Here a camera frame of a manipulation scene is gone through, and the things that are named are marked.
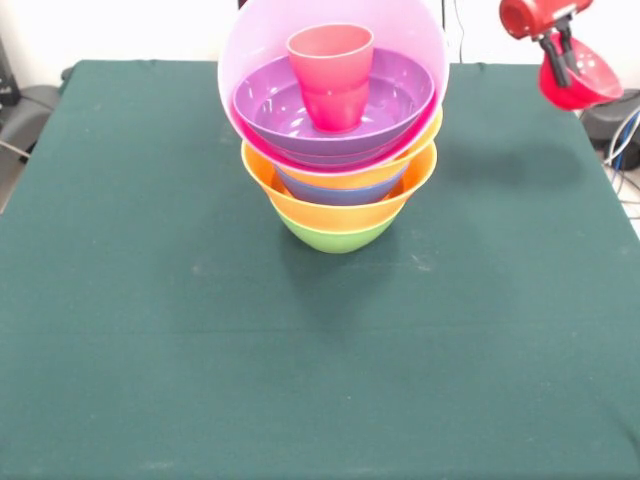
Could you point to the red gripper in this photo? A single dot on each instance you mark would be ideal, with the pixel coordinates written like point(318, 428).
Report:
point(530, 17)

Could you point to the red bowl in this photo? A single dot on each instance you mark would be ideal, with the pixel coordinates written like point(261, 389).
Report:
point(595, 85)

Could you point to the orange bowl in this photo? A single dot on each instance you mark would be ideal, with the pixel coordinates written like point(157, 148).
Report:
point(345, 215)
point(425, 145)

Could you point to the red cup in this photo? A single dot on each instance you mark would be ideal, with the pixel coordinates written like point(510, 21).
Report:
point(332, 90)

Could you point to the blue bowl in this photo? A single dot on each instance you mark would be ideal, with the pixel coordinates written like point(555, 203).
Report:
point(340, 195)

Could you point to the purple bowl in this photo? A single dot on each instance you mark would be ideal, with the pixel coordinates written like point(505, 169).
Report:
point(270, 110)

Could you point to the pink bowl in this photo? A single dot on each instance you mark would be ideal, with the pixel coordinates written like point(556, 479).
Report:
point(260, 40)

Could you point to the green bowl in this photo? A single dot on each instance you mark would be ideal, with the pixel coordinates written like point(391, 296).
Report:
point(335, 242)

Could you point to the dark green tablecloth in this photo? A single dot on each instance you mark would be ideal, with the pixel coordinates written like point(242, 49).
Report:
point(250, 375)

